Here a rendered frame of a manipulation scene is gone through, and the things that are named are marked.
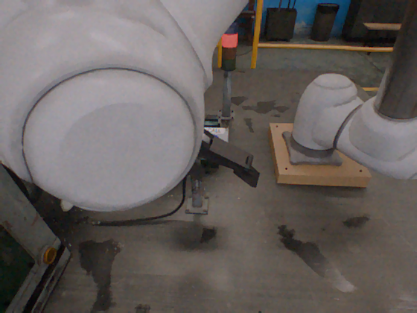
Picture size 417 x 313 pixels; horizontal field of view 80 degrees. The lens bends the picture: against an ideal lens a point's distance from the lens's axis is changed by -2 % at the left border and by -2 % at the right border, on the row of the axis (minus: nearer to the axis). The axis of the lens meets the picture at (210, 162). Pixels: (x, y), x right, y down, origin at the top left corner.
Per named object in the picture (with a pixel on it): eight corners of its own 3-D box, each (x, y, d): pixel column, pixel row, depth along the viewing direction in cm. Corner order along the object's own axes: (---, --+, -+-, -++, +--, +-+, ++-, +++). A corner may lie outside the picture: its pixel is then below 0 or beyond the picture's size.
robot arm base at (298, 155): (324, 128, 101) (328, 116, 98) (343, 165, 85) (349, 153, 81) (279, 127, 102) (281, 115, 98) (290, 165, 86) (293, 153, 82)
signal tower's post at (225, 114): (217, 120, 116) (219, 19, 89) (217, 111, 122) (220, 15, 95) (234, 120, 116) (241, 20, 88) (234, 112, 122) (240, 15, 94)
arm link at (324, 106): (309, 118, 97) (326, 62, 81) (353, 141, 86) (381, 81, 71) (281, 133, 90) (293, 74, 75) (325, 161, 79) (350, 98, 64)
